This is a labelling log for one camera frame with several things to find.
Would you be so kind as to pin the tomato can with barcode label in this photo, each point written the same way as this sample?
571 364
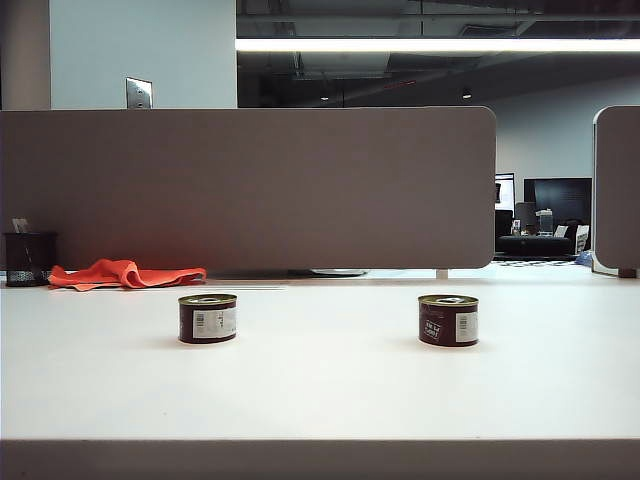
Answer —
207 320

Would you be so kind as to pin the narrow grey desk divider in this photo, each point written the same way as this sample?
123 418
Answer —
617 190

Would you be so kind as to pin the white card in pen holder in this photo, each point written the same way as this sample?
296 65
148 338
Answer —
20 225

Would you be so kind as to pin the long ceiling light strip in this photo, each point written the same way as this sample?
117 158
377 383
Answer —
435 44

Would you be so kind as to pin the brown divider bracket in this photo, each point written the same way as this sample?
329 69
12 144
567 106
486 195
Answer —
627 272

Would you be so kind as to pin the wide grey desk divider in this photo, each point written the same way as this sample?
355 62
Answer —
250 190

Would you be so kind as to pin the tomato can with white lettering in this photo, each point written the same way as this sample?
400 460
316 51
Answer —
447 322

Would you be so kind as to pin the metal wall switch plate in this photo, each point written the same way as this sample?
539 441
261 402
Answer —
138 92

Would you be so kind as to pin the blue bag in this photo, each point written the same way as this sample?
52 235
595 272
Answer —
583 258

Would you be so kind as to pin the black pendant lamp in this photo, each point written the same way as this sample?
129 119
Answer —
467 93

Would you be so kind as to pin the black round sofa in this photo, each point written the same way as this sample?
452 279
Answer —
532 245

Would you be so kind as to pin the orange cloth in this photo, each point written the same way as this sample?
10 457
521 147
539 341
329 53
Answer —
120 275

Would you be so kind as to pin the black mesh pen holder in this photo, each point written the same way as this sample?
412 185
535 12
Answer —
27 260

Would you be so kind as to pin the silver monitor base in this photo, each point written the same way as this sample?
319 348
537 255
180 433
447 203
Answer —
339 272

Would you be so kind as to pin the large black screen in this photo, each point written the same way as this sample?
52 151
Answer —
557 197

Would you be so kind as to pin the computer monitor with white screen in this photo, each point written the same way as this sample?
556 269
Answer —
505 192

